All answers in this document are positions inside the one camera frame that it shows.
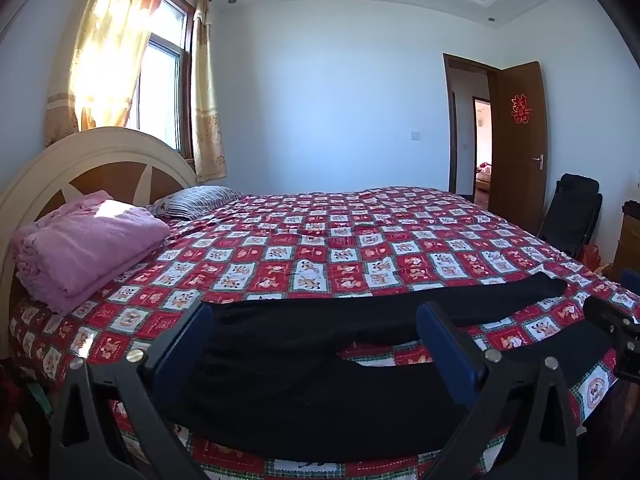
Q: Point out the brown framed window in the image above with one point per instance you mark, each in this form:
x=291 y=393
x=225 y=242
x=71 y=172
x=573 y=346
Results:
x=160 y=80

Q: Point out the red checked printed bed sheet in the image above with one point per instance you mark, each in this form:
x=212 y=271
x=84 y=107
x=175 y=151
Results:
x=350 y=240

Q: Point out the brown door frame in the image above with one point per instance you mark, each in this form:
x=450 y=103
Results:
x=452 y=125

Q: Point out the orange bag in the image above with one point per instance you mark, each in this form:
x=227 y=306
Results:
x=591 y=257

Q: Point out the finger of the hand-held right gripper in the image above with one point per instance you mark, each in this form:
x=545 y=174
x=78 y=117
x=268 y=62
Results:
x=629 y=279
x=607 y=315

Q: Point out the wide yellow patterned curtain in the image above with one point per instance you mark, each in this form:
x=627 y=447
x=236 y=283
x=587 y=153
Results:
x=105 y=50

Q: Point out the striped grey pillow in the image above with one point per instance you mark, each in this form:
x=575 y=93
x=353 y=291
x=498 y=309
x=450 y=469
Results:
x=197 y=200

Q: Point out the folded pink blanket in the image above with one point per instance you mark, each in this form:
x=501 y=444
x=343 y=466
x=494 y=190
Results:
x=85 y=245

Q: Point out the brown wooden door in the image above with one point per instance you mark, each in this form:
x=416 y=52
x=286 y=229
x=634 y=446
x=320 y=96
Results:
x=517 y=185

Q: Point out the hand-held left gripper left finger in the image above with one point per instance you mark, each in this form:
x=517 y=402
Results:
x=184 y=345

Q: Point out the black pants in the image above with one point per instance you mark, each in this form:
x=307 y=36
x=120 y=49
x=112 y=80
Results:
x=300 y=360

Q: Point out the wooden cabinet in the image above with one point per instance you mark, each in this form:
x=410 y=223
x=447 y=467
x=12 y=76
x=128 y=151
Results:
x=629 y=240

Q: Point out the red paper door decoration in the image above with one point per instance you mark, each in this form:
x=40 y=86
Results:
x=520 y=108

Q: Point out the cream wooden bed headboard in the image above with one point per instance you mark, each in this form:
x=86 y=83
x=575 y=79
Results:
x=30 y=185

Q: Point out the black folding chair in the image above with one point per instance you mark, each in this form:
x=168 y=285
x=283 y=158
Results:
x=570 y=215

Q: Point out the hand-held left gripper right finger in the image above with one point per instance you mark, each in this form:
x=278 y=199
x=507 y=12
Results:
x=445 y=345

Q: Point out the narrow yellow patterned curtain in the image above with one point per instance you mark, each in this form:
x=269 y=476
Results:
x=206 y=110

